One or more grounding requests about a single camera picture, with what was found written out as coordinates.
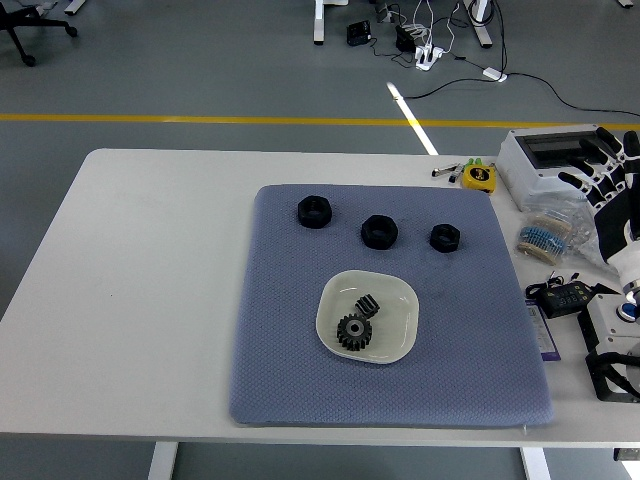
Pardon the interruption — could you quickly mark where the black power adapter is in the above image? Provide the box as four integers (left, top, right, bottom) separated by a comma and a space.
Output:
346, 21, 373, 47

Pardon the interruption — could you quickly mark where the blue-grey textured mat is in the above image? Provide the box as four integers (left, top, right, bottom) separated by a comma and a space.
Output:
228, 183, 555, 427

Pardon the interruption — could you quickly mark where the white table leg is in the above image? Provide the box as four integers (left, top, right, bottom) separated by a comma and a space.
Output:
148, 442, 179, 480
519, 446, 551, 480

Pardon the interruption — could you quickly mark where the white square dish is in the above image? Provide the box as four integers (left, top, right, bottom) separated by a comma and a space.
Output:
315, 269, 420, 365

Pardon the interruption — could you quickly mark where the small black hex nut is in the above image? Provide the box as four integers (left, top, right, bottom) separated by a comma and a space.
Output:
429, 223, 462, 254

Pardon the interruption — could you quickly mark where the grey electrical enclosure box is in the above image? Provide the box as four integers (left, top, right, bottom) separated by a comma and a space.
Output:
496, 127, 637, 214

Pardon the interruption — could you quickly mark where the bag of blue resistors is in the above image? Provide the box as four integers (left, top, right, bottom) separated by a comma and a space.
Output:
514, 207, 577, 262

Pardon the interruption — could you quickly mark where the large black hex nut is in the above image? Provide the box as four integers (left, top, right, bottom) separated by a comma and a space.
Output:
361, 214, 400, 250
296, 195, 333, 230

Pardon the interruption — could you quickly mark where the small black gear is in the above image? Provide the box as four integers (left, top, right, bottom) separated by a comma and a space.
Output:
353, 294, 384, 319

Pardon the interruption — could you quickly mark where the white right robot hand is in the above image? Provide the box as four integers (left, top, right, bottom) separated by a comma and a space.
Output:
557, 126, 640, 286

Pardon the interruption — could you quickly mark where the white desk leg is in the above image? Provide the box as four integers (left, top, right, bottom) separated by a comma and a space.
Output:
464, 0, 495, 49
313, 0, 328, 46

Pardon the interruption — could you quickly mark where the black power brick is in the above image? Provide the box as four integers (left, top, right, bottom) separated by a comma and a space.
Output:
395, 24, 417, 52

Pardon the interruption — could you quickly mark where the white power strip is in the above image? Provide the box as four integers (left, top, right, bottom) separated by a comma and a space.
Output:
414, 44, 445, 71

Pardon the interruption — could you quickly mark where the long black floor cable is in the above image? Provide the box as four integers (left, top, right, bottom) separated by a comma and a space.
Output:
393, 71, 640, 119

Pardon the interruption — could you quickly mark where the yellow tape measure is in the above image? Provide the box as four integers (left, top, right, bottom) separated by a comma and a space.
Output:
460, 164, 497, 194

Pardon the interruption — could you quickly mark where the bag of clear parts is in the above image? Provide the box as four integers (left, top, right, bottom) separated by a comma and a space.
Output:
574, 214, 619, 274

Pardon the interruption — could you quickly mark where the black office chair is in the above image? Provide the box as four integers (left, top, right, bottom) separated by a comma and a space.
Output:
0, 0, 80, 67

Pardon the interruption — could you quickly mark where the black digital controller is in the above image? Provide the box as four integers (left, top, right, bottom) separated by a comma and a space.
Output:
524, 280, 599, 320

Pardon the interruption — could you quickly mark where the large black gear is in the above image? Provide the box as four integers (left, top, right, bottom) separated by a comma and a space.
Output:
335, 313, 374, 354

